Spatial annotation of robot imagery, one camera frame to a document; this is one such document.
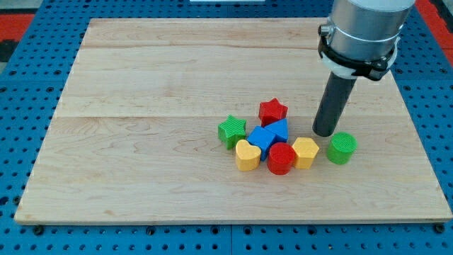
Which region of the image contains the green star block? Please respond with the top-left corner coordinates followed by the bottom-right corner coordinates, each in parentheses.
top-left (218, 115), bottom-right (246, 150)

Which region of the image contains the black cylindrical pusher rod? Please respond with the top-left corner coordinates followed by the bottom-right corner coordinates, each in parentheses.
top-left (312, 72), bottom-right (356, 137)

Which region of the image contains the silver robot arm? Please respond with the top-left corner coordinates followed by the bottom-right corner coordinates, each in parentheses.
top-left (318, 0), bottom-right (415, 81)

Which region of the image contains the green circle block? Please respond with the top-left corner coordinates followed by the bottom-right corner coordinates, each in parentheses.
top-left (326, 132), bottom-right (357, 165)

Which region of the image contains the blue triangle block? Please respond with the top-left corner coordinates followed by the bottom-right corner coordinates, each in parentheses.
top-left (264, 118), bottom-right (289, 142)

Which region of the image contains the blue cube block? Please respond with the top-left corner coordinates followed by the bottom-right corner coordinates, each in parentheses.
top-left (247, 126), bottom-right (276, 162)

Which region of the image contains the yellow heart block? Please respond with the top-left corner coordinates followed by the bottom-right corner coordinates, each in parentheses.
top-left (235, 140), bottom-right (261, 171)

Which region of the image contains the wooden board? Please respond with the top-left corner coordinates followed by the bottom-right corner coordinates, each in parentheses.
top-left (14, 18), bottom-right (452, 225)

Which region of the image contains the yellow hexagon block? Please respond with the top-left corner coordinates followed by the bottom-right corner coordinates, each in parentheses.
top-left (292, 137), bottom-right (319, 169)

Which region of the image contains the red circle block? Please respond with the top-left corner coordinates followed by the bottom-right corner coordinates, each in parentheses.
top-left (267, 142), bottom-right (295, 175)

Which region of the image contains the red star block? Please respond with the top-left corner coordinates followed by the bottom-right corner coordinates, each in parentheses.
top-left (258, 98), bottom-right (288, 127)

